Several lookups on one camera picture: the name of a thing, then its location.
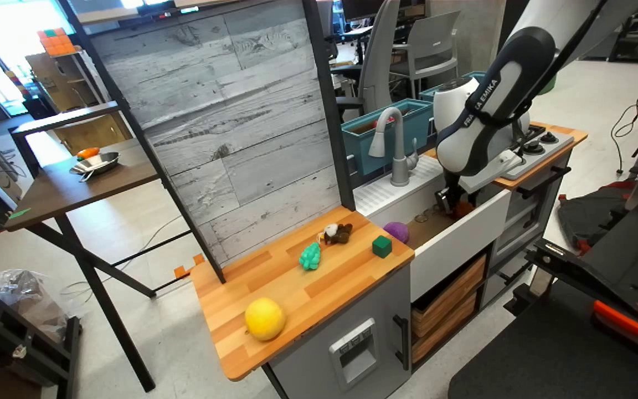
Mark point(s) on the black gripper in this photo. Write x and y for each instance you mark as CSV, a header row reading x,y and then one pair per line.
x,y
451,190

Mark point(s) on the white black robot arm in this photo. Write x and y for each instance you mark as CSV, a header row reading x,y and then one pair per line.
x,y
510,74

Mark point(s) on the white toy stove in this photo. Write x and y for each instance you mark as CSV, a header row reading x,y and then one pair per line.
x,y
543,144

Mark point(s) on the white toy sink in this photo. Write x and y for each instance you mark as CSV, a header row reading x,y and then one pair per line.
x,y
453,239

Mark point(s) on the purple toy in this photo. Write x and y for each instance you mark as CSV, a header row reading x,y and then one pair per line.
x,y
396,230

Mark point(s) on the grey toy oven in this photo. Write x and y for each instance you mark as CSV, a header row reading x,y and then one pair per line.
x,y
526,222

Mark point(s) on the green cube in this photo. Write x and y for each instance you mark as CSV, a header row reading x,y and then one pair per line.
x,y
382,246

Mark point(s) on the grey toy faucet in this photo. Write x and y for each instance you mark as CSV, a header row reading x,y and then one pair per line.
x,y
396,146

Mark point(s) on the wooden drawers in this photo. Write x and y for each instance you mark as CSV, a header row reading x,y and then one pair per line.
x,y
447,307

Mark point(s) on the teal plastic bin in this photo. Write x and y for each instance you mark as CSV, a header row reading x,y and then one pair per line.
x,y
360,144
428,93

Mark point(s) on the dark brown white toy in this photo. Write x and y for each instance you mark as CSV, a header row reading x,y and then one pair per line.
x,y
334,232

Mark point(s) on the green bumpy toy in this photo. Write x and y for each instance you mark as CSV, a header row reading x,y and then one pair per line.
x,y
310,254

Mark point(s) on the grey cabinet with wooden countertop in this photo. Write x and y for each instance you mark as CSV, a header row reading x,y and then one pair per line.
x,y
320,294

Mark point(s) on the green bucket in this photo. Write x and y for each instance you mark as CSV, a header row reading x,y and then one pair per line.
x,y
549,82

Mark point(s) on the grey plastic chair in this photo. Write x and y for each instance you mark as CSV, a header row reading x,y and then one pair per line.
x,y
432,44

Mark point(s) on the grey office chair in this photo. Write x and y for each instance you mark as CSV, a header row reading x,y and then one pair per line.
x,y
378,58

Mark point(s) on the yellow ball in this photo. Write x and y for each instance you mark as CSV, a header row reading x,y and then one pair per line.
x,y
265,319

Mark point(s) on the whitewashed wood backsplash panel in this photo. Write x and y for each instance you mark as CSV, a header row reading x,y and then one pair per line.
x,y
221,125

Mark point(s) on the orange white device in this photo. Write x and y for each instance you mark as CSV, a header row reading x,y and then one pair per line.
x,y
93,162

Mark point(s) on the dark brown table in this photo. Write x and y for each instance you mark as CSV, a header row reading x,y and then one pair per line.
x,y
75,185

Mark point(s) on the clear plastic bag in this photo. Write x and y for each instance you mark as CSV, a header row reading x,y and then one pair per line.
x,y
23,294

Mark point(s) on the black frame post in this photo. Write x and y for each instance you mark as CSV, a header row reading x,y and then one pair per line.
x,y
330,111

